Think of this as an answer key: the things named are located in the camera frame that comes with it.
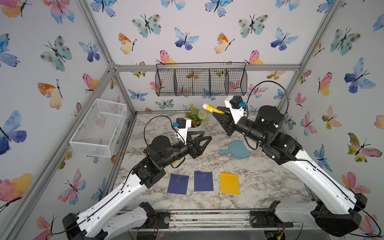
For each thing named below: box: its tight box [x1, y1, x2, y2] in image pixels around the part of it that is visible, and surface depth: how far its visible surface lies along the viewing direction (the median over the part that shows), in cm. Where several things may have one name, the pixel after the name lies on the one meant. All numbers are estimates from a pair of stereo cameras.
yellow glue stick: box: [202, 103, 226, 115], surface depth 58 cm
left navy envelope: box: [167, 173, 190, 195], surface depth 88 cm
